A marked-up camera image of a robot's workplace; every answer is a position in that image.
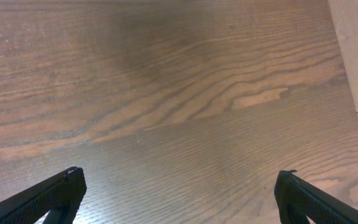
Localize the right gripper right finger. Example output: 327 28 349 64
274 170 358 224

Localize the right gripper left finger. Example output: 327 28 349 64
0 167 87 223

